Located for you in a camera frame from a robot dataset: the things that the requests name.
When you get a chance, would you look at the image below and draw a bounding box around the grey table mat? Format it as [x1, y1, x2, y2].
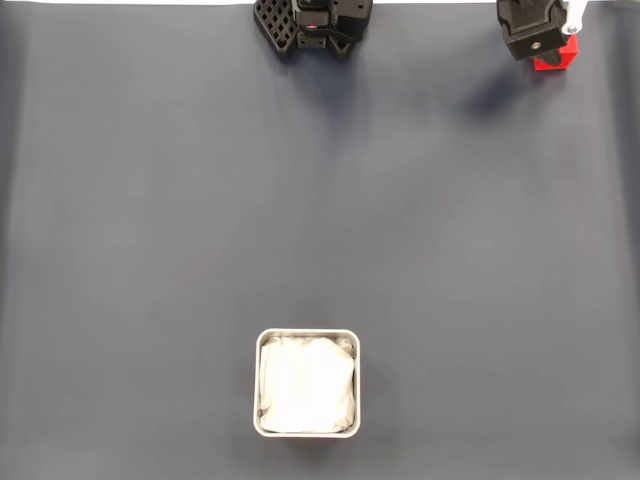
[0, 2, 640, 480]

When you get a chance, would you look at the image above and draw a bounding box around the square metal box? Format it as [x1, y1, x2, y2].
[253, 328, 362, 440]

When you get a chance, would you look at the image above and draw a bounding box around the camera board on white mount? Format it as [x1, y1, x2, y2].
[559, 0, 589, 37]

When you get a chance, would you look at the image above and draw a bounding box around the red cube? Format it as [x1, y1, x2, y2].
[532, 33, 580, 73]

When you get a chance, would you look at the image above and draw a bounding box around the white cloth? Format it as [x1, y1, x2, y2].
[258, 335, 358, 435]

